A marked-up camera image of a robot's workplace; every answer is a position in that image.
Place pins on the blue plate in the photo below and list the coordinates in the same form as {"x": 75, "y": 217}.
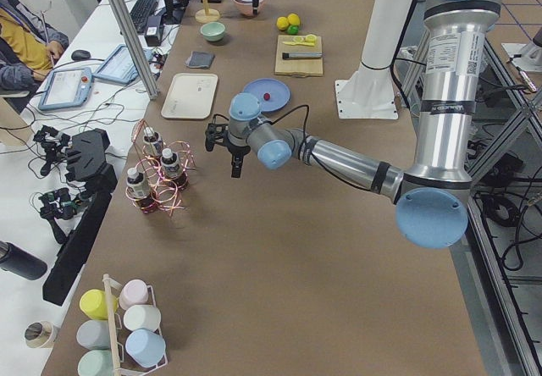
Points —
{"x": 278, "y": 90}

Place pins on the pink bowl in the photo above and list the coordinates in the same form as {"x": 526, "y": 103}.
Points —
{"x": 245, "y": 7}

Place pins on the yellow lemon near bowl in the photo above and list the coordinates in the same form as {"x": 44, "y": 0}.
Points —
{"x": 282, "y": 23}

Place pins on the green lime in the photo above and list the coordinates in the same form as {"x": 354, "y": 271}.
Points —
{"x": 292, "y": 30}

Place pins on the light green bowl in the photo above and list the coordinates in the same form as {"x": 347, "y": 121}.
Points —
{"x": 213, "y": 31}

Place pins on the lower left drink bottle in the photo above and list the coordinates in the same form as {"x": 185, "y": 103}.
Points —
{"x": 170, "y": 164}

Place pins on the drink bottle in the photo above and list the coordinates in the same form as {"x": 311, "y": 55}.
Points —
{"x": 153, "y": 140}
{"x": 170, "y": 164}
{"x": 138, "y": 188}

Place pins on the steel cylinder muddler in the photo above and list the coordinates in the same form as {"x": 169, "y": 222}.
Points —
{"x": 290, "y": 56}

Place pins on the upper lemon slice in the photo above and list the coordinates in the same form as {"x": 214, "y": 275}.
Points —
{"x": 311, "y": 37}

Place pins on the yellow plastic knife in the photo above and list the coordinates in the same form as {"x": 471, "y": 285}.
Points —
{"x": 300, "y": 43}

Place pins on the cream rabbit tray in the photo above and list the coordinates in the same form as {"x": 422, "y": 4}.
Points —
{"x": 190, "y": 96}

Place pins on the grey folded cloth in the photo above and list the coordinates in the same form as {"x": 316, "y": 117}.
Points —
{"x": 200, "y": 60}

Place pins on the wooden cutting board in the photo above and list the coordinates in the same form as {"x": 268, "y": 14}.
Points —
{"x": 298, "y": 67}

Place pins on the upper drink bottle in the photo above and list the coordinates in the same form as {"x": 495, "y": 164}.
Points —
{"x": 153, "y": 140}

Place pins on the lower right drink bottle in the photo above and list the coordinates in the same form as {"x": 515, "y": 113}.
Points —
{"x": 138, "y": 188}

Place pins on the black keyboard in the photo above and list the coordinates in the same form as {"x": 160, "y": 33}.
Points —
{"x": 141, "y": 12}

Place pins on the far teach pendant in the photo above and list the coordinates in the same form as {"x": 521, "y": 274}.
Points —
{"x": 118, "y": 67}

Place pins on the teach pendant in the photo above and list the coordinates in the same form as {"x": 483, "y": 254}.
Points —
{"x": 67, "y": 88}
{"x": 118, "y": 67}

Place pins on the pink cup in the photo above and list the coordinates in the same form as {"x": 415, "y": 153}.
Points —
{"x": 134, "y": 292}

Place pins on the white cup rack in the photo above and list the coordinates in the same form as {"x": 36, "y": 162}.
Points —
{"x": 114, "y": 326}

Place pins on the near teach pendant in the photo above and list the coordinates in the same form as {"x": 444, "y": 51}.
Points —
{"x": 67, "y": 88}

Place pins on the white cup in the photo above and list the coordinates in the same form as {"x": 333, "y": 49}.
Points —
{"x": 142, "y": 317}

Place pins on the yellow cup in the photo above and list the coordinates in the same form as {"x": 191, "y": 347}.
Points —
{"x": 93, "y": 304}

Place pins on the blue cup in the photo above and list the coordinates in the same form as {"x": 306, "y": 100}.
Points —
{"x": 145, "y": 347}

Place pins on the grey cup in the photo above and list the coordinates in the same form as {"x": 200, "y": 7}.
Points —
{"x": 94, "y": 335}

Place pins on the seated person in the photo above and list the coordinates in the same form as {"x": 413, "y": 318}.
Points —
{"x": 29, "y": 49}

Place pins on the black thermos bottle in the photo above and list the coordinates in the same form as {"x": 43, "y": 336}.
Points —
{"x": 20, "y": 262}

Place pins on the mint green cup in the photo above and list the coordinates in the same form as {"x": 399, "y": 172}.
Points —
{"x": 96, "y": 363}

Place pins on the copper wire bottle rack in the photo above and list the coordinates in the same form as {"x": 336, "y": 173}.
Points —
{"x": 167, "y": 195}

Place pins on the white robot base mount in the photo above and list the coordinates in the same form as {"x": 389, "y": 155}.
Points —
{"x": 369, "y": 93}

